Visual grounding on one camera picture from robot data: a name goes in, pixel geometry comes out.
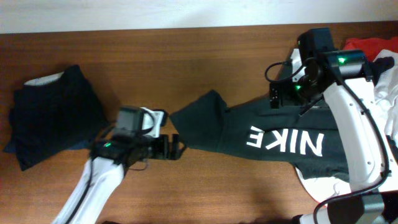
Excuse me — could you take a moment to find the black Nike t-shirt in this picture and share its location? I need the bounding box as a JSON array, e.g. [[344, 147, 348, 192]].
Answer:
[[170, 90, 349, 182]]

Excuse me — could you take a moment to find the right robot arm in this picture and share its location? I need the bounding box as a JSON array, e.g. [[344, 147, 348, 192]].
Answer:
[[270, 28, 397, 223]]

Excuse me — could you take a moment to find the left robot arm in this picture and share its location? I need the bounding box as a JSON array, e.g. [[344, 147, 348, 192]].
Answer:
[[53, 106, 186, 224]]

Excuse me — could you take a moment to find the folded black clothes stack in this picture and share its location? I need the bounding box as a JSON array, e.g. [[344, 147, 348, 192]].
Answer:
[[5, 65, 109, 170]]

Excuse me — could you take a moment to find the red t-shirt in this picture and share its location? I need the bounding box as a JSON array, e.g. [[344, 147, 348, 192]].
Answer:
[[343, 37, 397, 62]]

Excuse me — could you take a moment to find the white t-shirt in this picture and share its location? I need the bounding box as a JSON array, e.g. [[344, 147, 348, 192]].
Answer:
[[297, 49, 397, 202]]

